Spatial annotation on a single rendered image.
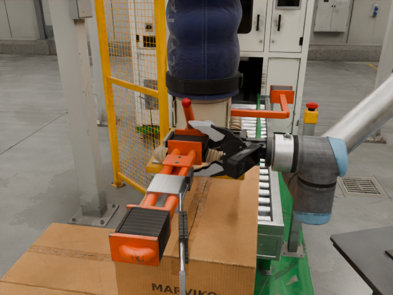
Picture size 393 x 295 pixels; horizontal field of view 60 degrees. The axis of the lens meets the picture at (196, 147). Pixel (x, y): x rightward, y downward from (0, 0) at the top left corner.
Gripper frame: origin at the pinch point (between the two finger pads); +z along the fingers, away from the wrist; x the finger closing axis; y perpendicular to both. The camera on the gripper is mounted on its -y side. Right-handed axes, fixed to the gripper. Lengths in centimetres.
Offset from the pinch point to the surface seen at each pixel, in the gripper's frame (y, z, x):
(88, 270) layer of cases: 26, 48, -70
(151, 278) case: -3.6, 10.4, -39.5
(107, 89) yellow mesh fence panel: 184, 102, -35
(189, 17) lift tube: 17.1, 2.7, 29.3
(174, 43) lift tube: 20.7, 7.5, 22.4
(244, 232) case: 10.2, -15.1, -30.3
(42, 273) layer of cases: 22, 66, -70
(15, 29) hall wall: 919, 714, -55
